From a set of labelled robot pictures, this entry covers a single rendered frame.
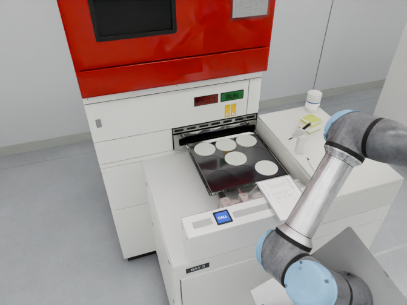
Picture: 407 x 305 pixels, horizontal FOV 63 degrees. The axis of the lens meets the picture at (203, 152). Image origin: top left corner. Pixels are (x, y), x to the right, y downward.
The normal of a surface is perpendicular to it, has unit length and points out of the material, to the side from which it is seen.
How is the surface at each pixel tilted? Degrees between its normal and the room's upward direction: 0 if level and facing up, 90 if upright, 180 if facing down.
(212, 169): 0
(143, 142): 90
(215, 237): 90
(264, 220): 90
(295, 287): 44
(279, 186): 0
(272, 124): 0
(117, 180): 90
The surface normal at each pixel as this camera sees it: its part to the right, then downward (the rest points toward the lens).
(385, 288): -0.70, -0.43
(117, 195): 0.32, 0.58
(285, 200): 0.00, -0.78
